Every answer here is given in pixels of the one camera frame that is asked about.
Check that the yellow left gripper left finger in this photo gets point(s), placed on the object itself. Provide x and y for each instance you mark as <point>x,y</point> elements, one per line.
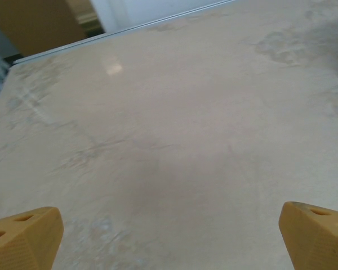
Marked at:
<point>22,242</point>

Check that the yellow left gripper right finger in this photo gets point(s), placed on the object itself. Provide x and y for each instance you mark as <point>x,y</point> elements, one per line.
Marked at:
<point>318,242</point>

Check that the brown wooden door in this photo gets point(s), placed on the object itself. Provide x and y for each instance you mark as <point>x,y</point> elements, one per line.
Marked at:
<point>39,22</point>

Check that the thin aluminium table rail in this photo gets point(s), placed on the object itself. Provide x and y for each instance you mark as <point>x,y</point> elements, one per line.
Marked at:
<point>126,29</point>

